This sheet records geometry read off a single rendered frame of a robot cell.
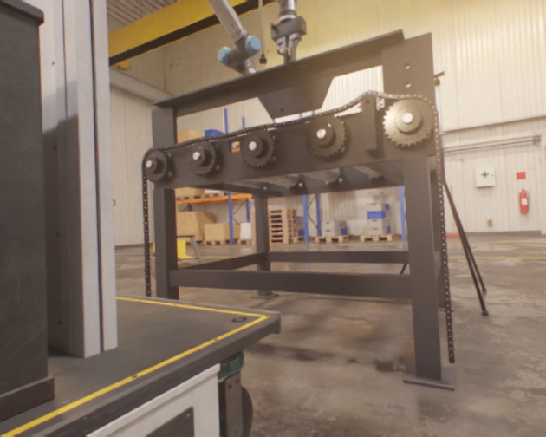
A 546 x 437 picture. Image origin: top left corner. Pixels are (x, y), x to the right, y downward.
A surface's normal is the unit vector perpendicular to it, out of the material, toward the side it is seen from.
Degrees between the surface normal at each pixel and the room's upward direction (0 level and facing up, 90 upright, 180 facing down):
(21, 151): 90
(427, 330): 90
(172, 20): 90
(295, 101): 90
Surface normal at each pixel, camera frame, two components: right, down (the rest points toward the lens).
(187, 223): -0.45, -0.01
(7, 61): 0.85, -0.06
